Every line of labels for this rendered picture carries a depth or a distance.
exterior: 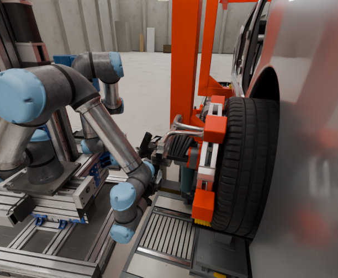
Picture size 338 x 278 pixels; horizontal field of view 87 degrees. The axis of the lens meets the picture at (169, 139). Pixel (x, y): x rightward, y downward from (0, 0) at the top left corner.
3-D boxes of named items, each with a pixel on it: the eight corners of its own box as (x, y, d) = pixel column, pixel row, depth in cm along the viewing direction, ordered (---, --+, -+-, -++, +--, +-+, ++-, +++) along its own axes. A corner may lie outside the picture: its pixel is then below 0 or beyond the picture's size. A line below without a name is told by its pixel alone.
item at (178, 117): (206, 135, 90) (209, 116, 85) (169, 130, 94) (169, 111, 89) (209, 122, 105) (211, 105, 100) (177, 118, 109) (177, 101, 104)
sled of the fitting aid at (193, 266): (248, 294, 106) (252, 287, 101) (188, 276, 114) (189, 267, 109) (241, 222, 148) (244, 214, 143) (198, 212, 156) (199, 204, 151)
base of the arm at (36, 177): (19, 182, 81) (10, 165, 76) (44, 162, 94) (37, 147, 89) (49, 186, 79) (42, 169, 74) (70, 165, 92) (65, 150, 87)
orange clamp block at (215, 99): (223, 110, 97) (225, 96, 100) (209, 108, 99) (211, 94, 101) (222, 115, 104) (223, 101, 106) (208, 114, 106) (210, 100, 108)
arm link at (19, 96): (28, 169, 78) (83, 89, 49) (-10, 193, 65) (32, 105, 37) (6, 149, 76) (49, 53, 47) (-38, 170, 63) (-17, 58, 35)
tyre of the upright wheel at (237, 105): (329, 165, 43) (275, 81, 95) (229, 150, 49) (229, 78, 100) (256, 268, 82) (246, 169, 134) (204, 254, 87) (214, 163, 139)
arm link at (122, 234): (128, 233, 53) (131, 249, 57) (143, 204, 62) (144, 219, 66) (105, 226, 55) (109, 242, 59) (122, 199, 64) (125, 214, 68)
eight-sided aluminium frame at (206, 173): (203, 238, 85) (222, 138, 58) (189, 234, 86) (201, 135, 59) (210, 168, 130) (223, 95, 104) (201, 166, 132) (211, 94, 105)
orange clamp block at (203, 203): (212, 203, 73) (211, 223, 65) (194, 199, 75) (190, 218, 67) (215, 191, 69) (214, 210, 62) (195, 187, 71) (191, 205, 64)
